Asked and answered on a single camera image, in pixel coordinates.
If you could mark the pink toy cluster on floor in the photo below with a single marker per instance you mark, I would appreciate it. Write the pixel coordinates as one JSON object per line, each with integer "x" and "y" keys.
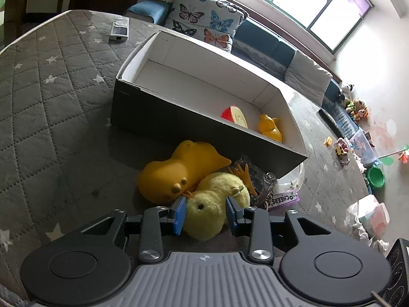
{"x": 342, "y": 151}

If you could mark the small yellow rubber duck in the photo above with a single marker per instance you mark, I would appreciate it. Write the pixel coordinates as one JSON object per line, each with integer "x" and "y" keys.
{"x": 269, "y": 127}

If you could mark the clear plastic storage bin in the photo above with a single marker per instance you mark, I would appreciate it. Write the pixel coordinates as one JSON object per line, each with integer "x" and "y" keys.
{"x": 363, "y": 149}

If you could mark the pile of plush toys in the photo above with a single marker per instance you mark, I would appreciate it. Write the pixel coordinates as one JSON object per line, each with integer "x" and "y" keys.
{"x": 356, "y": 109}

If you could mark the window with green frame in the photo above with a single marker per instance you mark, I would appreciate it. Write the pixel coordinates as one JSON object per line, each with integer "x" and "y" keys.
{"x": 303, "y": 6}

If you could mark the clear keychain with purple strap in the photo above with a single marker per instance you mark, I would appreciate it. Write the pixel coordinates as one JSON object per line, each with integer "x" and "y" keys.
{"x": 266, "y": 190}

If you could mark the small orange toy on floor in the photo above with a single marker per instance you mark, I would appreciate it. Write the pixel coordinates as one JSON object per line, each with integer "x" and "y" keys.
{"x": 328, "y": 141}

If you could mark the green plastic basin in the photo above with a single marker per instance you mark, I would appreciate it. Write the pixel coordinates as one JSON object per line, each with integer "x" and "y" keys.
{"x": 375, "y": 177}

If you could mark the dark blue sofa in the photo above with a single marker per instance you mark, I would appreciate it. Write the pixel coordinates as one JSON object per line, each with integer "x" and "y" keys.
{"x": 263, "y": 48}

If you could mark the butterfly print pillow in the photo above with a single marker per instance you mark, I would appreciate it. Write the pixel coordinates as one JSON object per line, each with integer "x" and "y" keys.
{"x": 214, "y": 22}

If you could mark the grey sofa cushion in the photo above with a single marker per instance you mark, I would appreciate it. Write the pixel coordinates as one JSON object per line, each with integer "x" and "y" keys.
{"x": 307, "y": 77}

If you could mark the grey remote control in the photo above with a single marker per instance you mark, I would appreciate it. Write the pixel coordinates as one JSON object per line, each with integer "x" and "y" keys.
{"x": 120, "y": 29}

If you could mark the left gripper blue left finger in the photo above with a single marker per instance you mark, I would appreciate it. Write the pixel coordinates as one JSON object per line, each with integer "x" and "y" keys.
{"x": 177, "y": 214}

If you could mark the yellow plush chick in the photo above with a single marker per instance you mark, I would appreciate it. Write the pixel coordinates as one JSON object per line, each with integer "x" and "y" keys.
{"x": 205, "y": 210}

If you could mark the pink white plastic bag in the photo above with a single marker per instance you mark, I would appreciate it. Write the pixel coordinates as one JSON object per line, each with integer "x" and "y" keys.
{"x": 368, "y": 219}

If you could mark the large orange rubber duck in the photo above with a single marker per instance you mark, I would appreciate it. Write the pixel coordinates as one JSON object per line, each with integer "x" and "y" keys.
{"x": 161, "y": 182}

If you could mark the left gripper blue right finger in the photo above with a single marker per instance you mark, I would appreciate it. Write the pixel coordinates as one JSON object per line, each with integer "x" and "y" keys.
{"x": 234, "y": 214}

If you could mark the black white cardboard box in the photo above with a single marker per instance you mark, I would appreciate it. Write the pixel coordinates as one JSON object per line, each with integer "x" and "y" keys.
{"x": 173, "y": 88}

